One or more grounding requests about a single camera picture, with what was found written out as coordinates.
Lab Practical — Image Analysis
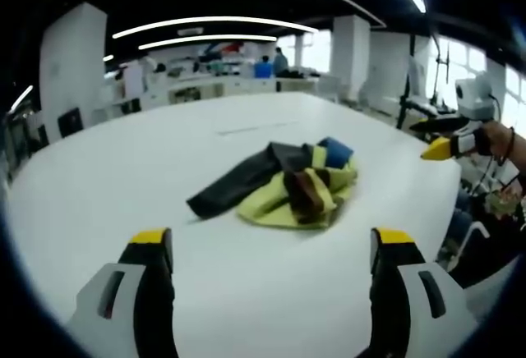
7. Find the person's right hand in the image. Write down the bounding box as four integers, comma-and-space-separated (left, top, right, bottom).
472, 124, 501, 158

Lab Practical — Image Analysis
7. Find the white counter with cabinets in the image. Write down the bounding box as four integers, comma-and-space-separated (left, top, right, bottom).
141, 75, 321, 107

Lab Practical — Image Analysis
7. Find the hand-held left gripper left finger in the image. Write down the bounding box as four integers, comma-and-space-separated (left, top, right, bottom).
65, 227, 179, 358

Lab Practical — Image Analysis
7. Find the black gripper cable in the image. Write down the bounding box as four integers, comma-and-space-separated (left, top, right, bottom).
488, 93, 503, 123

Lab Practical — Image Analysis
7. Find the black equipment stand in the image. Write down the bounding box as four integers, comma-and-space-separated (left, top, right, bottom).
394, 31, 457, 130

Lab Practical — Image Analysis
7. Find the yellow-green and dark grey garment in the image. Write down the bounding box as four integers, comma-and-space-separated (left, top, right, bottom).
186, 136, 359, 231

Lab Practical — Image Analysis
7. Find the black chair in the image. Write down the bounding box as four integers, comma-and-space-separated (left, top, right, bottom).
57, 107, 85, 139

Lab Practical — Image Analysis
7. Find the white chair frame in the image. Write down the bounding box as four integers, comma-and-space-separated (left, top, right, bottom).
454, 221, 491, 263

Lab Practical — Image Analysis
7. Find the dark bead bracelet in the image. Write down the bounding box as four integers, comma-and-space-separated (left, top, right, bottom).
496, 126, 517, 167

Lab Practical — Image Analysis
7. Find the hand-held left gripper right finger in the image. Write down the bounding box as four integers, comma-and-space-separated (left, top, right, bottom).
361, 227, 480, 358

